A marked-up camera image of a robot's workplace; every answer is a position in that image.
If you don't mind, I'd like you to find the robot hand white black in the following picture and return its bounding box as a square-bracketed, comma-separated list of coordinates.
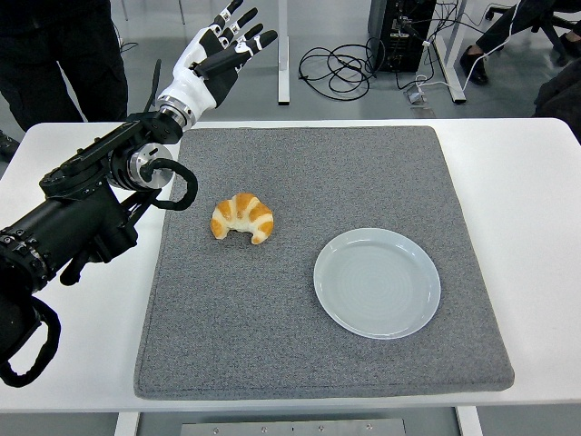
[156, 0, 279, 123]

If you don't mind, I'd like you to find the croissant bread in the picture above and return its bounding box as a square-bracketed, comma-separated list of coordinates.
[210, 192, 275, 245]

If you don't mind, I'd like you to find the pale blue round plate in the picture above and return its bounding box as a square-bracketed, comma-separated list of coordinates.
[312, 227, 442, 340]

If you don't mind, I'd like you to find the white desk leg straight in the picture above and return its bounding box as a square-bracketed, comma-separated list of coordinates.
[275, 0, 291, 106]

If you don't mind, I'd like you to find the standing person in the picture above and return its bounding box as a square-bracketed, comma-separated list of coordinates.
[0, 0, 129, 161]

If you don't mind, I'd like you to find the black computer tower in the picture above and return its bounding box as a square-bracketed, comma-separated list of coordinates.
[367, 0, 437, 74]

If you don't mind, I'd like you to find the grey floor socket box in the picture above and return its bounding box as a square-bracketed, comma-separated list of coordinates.
[402, 86, 437, 110]

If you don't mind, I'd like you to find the grey fabric mat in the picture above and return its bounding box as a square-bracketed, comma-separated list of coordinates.
[133, 125, 516, 401]

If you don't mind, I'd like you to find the white desk leg with foot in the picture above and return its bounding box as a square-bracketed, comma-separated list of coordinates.
[433, 0, 468, 104]

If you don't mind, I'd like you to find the seated person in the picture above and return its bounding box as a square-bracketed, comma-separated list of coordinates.
[458, 0, 581, 85]

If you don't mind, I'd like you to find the white table leg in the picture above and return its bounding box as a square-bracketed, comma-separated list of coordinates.
[455, 405, 483, 436]
[113, 411, 141, 436]

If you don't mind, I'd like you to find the black office chair base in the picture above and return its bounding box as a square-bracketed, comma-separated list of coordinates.
[483, 3, 569, 67]

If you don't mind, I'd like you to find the black floor cable tangle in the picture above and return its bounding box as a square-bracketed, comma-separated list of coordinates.
[298, 43, 378, 100]

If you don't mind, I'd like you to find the white cable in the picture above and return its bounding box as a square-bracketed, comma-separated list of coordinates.
[415, 0, 523, 92]

